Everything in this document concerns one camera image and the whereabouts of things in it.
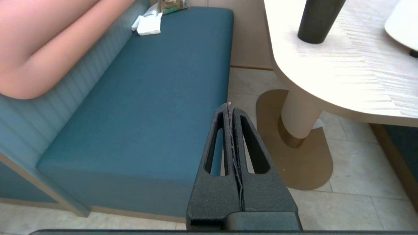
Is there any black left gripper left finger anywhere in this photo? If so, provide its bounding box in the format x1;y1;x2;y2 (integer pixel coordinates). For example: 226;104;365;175
186;103;243;229

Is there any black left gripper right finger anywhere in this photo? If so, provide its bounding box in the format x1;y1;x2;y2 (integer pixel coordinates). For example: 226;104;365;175
230;105;298;212

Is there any dark tumbler cup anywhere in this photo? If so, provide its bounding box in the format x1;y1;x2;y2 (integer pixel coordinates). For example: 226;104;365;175
297;0;346;44

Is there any teal booth bench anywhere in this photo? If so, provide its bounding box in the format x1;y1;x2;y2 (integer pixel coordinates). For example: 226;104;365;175
369;122;418;212
0;0;234;218

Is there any white napkin packet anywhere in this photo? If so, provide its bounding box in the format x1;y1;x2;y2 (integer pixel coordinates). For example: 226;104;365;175
131;4;163;36

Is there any crumpled clear snack bag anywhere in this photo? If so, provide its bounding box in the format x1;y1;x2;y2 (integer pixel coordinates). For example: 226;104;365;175
157;0;190;15

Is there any large white dark-tea drink dispenser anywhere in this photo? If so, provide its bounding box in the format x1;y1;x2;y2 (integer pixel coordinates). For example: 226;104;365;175
384;0;418;58

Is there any pink bolster cushion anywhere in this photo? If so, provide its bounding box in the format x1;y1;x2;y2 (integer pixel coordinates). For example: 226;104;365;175
0;0;136;100

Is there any round table pedestal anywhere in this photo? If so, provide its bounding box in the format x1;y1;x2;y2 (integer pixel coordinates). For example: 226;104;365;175
256;88;334;191

